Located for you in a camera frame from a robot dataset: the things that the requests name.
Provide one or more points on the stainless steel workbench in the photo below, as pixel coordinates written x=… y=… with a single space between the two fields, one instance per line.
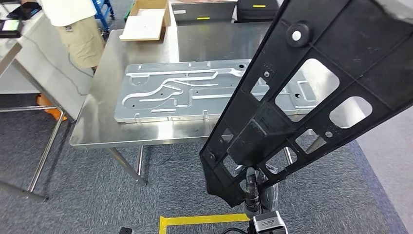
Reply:
x=96 y=129

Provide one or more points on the black case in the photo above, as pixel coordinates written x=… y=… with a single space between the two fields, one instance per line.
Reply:
x=258 y=13

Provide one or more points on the black device lit screen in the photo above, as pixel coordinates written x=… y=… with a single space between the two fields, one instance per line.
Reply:
x=11 y=25

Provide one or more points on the cardboard box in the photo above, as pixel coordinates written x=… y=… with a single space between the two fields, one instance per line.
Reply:
x=145 y=25

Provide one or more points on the stamped grey metal sheet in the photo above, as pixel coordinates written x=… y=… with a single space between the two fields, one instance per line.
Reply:
x=180 y=97

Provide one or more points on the steel frame table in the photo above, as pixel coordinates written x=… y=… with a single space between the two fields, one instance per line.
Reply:
x=8 y=53

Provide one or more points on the blue metal cart frame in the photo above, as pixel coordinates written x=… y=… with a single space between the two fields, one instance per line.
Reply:
x=102 y=14

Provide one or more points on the black tablet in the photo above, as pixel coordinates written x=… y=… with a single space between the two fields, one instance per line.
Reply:
x=25 y=9

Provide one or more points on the person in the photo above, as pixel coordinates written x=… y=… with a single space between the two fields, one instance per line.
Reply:
x=80 y=38

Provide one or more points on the orange floor object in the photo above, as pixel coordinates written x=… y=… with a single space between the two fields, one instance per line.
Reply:
x=51 y=111

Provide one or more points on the black plastic frame part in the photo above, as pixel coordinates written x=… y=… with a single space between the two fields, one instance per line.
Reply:
x=355 y=32

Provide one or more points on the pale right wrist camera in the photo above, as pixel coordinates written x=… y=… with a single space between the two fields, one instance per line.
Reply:
x=269 y=224

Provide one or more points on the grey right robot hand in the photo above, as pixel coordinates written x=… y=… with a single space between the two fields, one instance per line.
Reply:
x=269 y=193

